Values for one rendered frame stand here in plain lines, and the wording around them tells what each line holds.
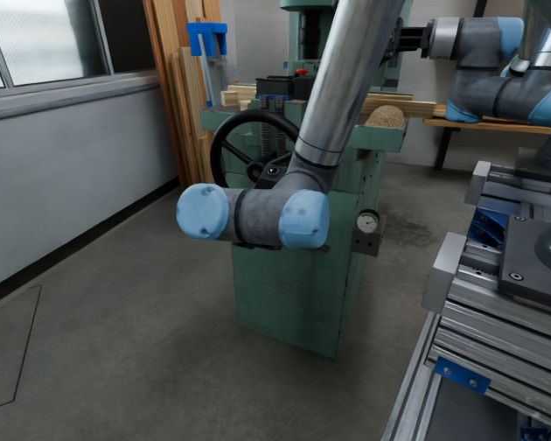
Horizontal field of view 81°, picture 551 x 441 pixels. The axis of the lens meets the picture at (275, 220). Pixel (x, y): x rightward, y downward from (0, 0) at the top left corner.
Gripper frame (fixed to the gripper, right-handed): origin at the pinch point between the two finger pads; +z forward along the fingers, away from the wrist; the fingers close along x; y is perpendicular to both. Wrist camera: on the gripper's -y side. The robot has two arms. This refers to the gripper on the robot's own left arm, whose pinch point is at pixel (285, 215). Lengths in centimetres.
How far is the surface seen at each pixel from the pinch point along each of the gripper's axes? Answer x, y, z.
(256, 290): -21, 30, 46
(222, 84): -82, -68, 87
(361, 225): 15.2, -1.6, 20.0
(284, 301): -10, 31, 47
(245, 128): -22.6, -23.3, 14.5
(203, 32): -82, -82, 62
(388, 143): 18.3, -22.8, 14.5
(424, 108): 25, -36, 24
